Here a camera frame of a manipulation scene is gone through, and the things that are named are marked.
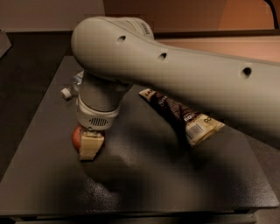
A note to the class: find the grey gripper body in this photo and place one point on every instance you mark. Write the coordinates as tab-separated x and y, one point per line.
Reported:
97	119

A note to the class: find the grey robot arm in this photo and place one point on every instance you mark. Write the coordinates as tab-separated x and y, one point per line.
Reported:
119	52

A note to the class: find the red apple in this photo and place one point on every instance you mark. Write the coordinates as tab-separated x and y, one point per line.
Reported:
76	136

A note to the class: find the clear plastic water bottle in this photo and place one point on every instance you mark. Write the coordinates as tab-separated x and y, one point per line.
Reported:
73	89

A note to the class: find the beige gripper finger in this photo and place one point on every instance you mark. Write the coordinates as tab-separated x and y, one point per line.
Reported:
90	144

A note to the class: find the brown chips bag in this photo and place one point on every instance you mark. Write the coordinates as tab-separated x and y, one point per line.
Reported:
196	126

